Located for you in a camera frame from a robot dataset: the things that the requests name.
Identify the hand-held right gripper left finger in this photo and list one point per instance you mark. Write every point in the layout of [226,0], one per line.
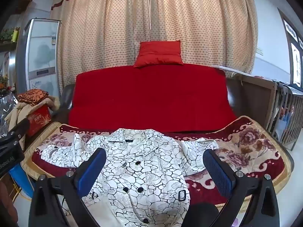
[92,170]

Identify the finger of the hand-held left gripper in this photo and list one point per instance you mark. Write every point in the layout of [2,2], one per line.
[21,125]

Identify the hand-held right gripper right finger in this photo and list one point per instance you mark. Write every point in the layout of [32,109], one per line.
[217,172]

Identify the white black-veined coat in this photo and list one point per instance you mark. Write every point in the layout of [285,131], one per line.
[142,151]

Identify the red gift box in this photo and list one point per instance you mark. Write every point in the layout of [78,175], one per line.
[37,120]

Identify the silver foil bag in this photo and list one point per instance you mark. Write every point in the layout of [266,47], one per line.
[7,106]

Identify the orange patterned cloth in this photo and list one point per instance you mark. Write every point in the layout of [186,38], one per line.
[33,95]

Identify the floral blanket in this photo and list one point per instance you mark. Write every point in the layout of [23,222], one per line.
[248,146]

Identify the dark cloth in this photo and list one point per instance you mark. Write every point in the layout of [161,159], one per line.
[203,215]

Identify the dark brown sofa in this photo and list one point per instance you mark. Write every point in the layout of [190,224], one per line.
[66,99]

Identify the silver refrigerator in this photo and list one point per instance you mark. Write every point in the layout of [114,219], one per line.
[40,52]

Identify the wooden crib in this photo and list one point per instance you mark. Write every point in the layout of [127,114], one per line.
[258,99]

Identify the green bottle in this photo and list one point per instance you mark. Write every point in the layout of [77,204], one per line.
[15,35]

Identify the red sofa cover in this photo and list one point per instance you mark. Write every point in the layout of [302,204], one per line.
[151,99]

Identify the white board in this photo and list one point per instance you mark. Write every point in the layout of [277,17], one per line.
[232,69]

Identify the red pillow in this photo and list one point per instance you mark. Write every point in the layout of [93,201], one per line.
[158,53]

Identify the beige dotted curtain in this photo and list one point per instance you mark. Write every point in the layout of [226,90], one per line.
[118,28]

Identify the dark framed window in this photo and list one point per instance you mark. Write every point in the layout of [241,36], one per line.
[296,59]

